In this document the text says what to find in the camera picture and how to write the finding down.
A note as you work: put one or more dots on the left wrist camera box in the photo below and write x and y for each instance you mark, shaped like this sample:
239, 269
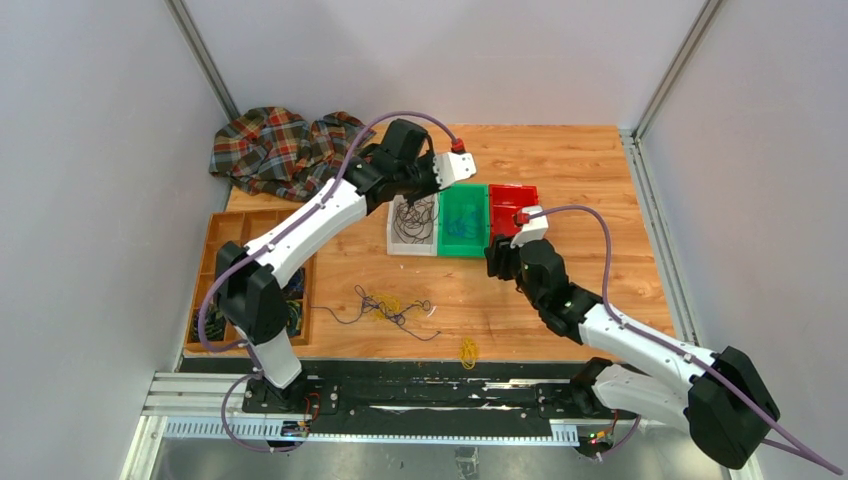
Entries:
450, 168

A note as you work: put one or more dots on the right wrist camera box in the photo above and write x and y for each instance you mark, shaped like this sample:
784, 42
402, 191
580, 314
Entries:
532, 224

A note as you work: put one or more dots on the green plastic bin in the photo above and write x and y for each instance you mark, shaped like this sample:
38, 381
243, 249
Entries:
464, 223

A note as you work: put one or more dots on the plaid cloth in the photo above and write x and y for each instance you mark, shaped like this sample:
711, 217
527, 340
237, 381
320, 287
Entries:
275, 151

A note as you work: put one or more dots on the white plastic bin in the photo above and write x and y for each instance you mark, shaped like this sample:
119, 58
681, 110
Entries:
412, 229

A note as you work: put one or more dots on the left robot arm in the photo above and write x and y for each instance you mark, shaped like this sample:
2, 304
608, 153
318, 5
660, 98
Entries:
248, 279

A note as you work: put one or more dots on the left aluminium frame post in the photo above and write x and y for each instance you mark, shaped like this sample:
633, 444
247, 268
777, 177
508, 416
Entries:
182, 16

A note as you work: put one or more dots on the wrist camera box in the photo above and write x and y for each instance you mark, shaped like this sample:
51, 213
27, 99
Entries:
532, 224
450, 168

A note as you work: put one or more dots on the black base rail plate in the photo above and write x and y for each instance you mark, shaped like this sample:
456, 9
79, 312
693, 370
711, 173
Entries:
419, 398

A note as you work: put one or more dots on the right aluminium frame post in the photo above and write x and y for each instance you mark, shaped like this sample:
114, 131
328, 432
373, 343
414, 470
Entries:
682, 57

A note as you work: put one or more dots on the wooden compartment tray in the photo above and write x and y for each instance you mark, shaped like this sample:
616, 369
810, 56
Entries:
239, 228

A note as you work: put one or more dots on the red plastic bin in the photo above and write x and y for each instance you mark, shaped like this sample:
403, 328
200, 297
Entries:
505, 201

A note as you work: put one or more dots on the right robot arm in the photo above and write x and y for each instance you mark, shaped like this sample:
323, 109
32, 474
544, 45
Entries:
718, 398

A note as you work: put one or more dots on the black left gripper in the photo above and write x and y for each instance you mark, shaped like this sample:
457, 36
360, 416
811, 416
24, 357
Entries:
434, 187

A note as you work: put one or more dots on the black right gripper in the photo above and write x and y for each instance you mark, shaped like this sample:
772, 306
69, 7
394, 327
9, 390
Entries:
499, 254

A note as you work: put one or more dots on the aluminium frame post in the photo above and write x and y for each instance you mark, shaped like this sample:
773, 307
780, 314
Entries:
682, 57
182, 16

